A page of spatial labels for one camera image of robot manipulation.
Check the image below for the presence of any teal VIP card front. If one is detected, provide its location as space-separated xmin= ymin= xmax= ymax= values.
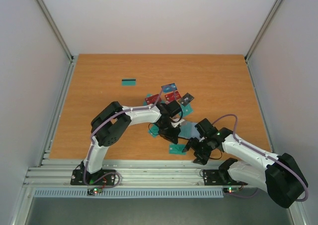
xmin=169 ymin=144 xmax=186 ymax=155

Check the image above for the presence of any black leather card holder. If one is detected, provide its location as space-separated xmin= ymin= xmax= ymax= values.
xmin=177 ymin=120 xmax=202 ymax=140

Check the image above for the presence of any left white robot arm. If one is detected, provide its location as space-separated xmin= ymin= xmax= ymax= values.
xmin=82 ymin=101 xmax=185 ymax=184

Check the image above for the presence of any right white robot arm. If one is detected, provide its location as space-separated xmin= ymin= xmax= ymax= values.
xmin=181 ymin=119 xmax=309 ymax=208

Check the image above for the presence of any teal card near black card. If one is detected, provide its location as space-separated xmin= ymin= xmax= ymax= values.
xmin=179 ymin=103 xmax=193 ymax=117

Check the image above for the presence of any red credit card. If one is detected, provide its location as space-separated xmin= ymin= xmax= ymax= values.
xmin=145 ymin=94 xmax=162 ymax=105
xmin=164 ymin=91 xmax=181 ymax=102

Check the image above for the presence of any black credit card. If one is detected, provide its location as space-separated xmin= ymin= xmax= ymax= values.
xmin=178 ymin=93 xmax=194 ymax=106

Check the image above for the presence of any blue card with logo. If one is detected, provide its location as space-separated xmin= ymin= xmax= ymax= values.
xmin=161 ymin=83 xmax=177 ymax=93

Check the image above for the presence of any teal card far back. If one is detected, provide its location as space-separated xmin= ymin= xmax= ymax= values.
xmin=121 ymin=78 xmax=136 ymax=86

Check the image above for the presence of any right small circuit board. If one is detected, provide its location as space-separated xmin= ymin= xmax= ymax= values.
xmin=223 ymin=187 xmax=241 ymax=194

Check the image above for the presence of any small circuit board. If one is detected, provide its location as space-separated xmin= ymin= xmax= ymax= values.
xmin=223 ymin=187 xmax=241 ymax=194
xmin=87 ymin=187 xmax=103 ymax=196

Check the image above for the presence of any left small circuit board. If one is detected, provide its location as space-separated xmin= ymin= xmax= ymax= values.
xmin=87 ymin=187 xmax=103 ymax=196

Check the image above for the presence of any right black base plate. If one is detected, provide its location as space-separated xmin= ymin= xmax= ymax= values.
xmin=200 ymin=169 xmax=247 ymax=186

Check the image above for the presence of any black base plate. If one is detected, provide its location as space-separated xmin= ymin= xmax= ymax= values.
xmin=70 ymin=169 xmax=117 ymax=186
xmin=200 ymin=169 xmax=247 ymax=186

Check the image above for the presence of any grey slotted cable duct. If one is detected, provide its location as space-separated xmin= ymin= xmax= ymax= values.
xmin=34 ymin=188 xmax=224 ymax=199

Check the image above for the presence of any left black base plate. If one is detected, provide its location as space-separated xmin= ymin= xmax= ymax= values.
xmin=70 ymin=169 xmax=117 ymax=186

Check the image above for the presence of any aluminium front rail frame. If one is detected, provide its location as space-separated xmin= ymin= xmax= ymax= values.
xmin=22 ymin=159 xmax=296 ymax=188

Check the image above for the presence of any left aluminium corner post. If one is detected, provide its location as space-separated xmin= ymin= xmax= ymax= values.
xmin=35 ymin=0 xmax=74 ymax=63

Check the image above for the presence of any aluminium corner post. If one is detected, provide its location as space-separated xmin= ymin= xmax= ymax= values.
xmin=35 ymin=0 xmax=74 ymax=63
xmin=244 ymin=0 xmax=284 ymax=64

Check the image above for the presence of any right aluminium corner post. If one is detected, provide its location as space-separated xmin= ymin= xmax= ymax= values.
xmin=244 ymin=0 xmax=284 ymax=64

